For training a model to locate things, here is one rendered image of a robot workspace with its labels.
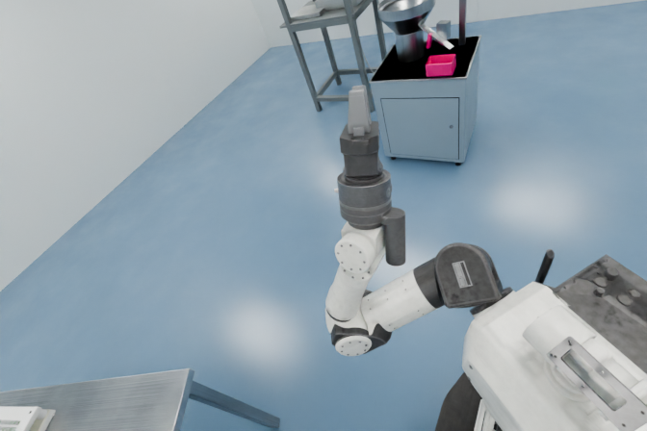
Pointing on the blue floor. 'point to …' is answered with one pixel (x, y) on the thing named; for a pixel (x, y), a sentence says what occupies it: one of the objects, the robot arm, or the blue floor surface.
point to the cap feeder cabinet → (427, 104)
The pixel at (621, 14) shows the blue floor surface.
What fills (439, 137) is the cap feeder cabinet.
